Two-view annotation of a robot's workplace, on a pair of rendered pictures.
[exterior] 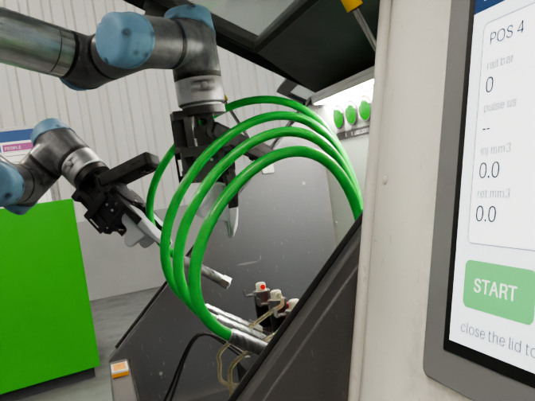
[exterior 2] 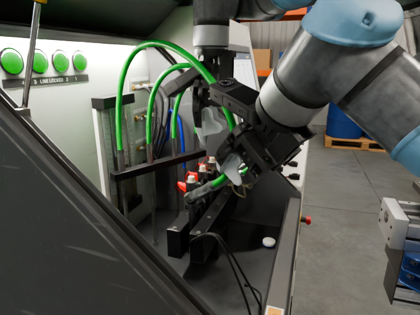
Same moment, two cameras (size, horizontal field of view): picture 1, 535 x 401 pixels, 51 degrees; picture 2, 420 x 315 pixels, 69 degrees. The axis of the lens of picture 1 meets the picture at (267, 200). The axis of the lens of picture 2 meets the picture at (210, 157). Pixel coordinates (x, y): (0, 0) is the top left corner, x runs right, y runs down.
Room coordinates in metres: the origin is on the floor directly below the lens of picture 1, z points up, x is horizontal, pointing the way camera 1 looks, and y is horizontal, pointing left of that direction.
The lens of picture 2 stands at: (1.44, 0.48, 1.38)
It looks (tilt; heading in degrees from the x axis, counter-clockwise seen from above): 18 degrees down; 216
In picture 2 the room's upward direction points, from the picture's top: straight up
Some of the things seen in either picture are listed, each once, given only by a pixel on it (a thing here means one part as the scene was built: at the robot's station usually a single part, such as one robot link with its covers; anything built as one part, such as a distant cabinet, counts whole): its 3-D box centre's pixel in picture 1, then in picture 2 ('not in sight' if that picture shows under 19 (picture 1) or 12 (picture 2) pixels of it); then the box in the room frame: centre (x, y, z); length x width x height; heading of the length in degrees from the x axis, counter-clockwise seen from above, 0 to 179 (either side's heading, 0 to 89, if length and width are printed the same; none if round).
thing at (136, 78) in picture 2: not in sight; (145, 115); (0.76, -0.29, 1.20); 0.13 x 0.03 x 0.31; 17
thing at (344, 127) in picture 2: not in sight; (365, 114); (-4.14, -0.40, 0.51); 1.20 x 0.85 x 1.02; 108
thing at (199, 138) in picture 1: (203, 145); (214, 78); (0.89, 0.09, 1.34); 0.09 x 0.08 x 0.12; 107
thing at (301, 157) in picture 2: not in sight; (280, 156); (0.20, -0.03, 0.97); 0.70 x 0.22 x 0.03; 17
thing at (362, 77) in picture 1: (376, 74); (87, 39); (0.99, -0.22, 1.43); 0.54 x 0.03 x 0.02; 17
